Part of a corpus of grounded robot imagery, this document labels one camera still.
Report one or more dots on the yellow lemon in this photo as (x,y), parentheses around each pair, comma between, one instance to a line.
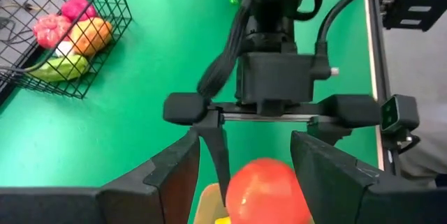
(223,220)

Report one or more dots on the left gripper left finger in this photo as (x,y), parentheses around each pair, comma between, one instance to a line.
(139,199)

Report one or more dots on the green yellow ridged gourd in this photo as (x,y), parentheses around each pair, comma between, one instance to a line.
(63,68)

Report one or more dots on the small black depth camera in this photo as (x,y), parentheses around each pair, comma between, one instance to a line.
(399,112)

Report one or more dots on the tan translucent plastic bin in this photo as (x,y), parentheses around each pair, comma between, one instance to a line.
(209,206)

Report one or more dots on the orange pumpkin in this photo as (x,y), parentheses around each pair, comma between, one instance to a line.
(92,35)

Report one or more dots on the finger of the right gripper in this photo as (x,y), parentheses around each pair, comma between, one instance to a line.
(328,131)
(216,147)

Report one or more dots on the magenta red bell pepper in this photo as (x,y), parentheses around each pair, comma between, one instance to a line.
(75,7)

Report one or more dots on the red ribbed pumpkin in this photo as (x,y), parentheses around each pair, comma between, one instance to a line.
(50,30)

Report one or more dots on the black drawer cabinet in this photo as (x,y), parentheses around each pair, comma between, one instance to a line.
(419,7)

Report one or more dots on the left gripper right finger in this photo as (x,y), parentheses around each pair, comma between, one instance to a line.
(342,196)

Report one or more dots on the large orange fruit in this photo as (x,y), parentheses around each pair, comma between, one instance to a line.
(265,196)

